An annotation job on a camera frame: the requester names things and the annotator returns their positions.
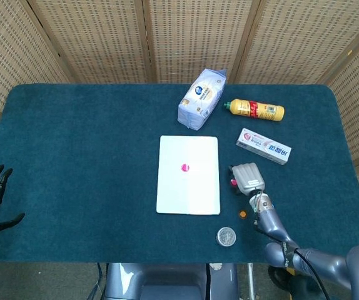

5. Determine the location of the white rectangular board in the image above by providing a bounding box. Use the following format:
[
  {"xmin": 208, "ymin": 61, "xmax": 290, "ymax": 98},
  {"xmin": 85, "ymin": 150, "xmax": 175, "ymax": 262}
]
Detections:
[{"xmin": 156, "ymin": 134, "xmax": 221, "ymax": 216}]

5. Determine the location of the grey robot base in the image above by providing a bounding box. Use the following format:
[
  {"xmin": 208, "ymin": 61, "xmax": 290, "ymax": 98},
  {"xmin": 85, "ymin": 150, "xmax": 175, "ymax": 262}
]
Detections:
[{"xmin": 104, "ymin": 262, "xmax": 240, "ymax": 300}]

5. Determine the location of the yellow bottle green cap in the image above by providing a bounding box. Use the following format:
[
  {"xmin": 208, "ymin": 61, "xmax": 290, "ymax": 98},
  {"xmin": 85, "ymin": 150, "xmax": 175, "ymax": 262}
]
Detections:
[{"xmin": 223, "ymin": 98, "xmax": 285, "ymax": 123}]

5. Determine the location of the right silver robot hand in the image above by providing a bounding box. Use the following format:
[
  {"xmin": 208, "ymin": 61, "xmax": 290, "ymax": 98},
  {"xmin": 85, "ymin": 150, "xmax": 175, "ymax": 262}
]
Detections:
[{"xmin": 228, "ymin": 162, "xmax": 265, "ymax": 197}]

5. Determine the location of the metal table leg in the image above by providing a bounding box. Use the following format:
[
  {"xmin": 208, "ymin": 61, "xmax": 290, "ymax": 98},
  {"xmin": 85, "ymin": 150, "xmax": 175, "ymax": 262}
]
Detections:
[{"xmin": 247, "ymin": 263, "xmax": 256, "ymax": 300}]

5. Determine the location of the teal tablecloth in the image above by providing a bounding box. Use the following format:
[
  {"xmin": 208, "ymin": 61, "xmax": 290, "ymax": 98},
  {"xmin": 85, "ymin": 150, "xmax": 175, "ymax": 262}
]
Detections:
[{"xmin": 0, "ymin": 82, "xmax": 359, "ymax": 264}]

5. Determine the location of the white toothpaste box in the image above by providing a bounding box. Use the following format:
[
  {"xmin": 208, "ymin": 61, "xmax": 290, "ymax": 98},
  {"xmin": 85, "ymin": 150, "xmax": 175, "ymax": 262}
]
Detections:
[{"xmin": 235, "ymin": 127, "xmax": 292, "ymax": 166}]

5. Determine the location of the woven folding screen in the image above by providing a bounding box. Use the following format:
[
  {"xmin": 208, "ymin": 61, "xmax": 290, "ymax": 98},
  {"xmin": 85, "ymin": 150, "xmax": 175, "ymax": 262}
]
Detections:
[{"xmin": 0, "ymin": 0, "xmax": 359, "ymax": 248}]

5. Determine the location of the blue white tissue pack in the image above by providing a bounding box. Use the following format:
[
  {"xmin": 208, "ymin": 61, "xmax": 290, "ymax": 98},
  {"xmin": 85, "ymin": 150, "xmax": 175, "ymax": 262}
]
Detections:
[{"xmin": 177, "ymin": 67, "xmax": 227, "ymax": 131}]

